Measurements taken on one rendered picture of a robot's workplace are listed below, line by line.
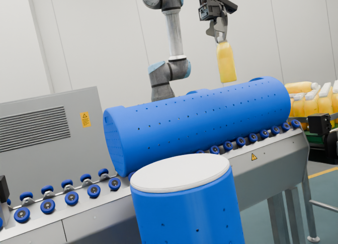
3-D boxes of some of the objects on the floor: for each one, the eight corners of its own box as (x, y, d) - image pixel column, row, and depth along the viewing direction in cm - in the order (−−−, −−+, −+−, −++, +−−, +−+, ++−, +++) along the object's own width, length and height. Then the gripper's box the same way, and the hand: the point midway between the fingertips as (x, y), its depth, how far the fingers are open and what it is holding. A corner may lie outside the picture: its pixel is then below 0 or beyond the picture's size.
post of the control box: (282, 244, 189) (260, 110, 179) (285, 242, 190) (264, 109, 181) (286, 247, 185) (264, 110, 176) (290, 244, 187) (269, 109, 177)
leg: (278, 279, 158) (262, 181, 152) (285, 274, 160) (269, 178, 154) (286, 285, 153) (270, 184, 147) (293, 280, 155) (277, 180, 149)
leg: (299, 293, 145) (282, 187, 139) (306, 288, 148) (289, 184, 142) (308, 300, 140) (291, 190, 134) (315, 295, 142) (299, 186, 137)
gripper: (192, -5, 109) (200, 46, 110) (207, -18, 98) (216, 39, 100) (209, -5, 112) (217, 45, 114) (226, -17, 101) (234, 37, 103)
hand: (222, 38), depth 108 cm, fingers closed on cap, 4 cm apart
